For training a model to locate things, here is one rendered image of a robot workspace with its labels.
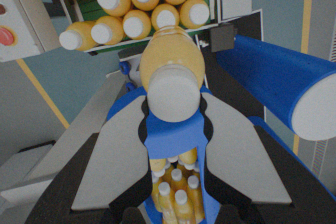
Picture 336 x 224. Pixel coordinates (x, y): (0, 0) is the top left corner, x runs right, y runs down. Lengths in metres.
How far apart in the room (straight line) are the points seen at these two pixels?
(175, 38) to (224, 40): 0.37
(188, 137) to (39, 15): 0.45
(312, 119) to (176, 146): 0.54
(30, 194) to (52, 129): 1.53
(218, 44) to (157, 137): 0.32
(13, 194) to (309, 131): 1.03
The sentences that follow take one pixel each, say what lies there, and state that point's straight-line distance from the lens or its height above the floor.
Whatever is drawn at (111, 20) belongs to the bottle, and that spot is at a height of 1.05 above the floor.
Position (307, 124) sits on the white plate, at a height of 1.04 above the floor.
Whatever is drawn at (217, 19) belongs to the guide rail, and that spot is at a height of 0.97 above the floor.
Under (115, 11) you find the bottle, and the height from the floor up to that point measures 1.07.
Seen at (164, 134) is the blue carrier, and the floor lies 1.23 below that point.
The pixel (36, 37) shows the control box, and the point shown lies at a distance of 0.49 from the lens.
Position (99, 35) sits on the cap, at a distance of 0.41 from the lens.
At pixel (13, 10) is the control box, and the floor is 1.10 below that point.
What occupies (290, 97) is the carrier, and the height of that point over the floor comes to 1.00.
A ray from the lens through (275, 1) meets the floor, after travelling 1.75.
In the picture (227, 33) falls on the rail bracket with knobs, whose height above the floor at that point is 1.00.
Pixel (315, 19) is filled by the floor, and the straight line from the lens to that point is 1.99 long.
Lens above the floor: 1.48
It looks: 62 degrees down
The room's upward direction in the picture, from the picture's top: 175 degrees clockwise
